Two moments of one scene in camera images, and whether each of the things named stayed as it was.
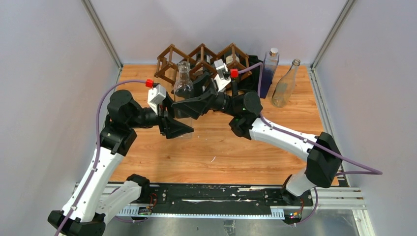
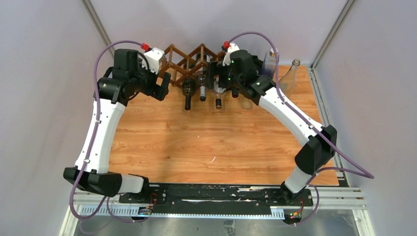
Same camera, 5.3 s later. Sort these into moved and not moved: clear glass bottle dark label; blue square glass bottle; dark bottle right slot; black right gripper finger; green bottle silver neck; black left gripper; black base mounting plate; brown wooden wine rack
Moved: black right gripper finger; black left gripper
Not moved: blue square glass bottle; dark bottle right slot; brown wooden wine rack; green bottle silver neck; black base mounting plate; clear glass bottle dark label
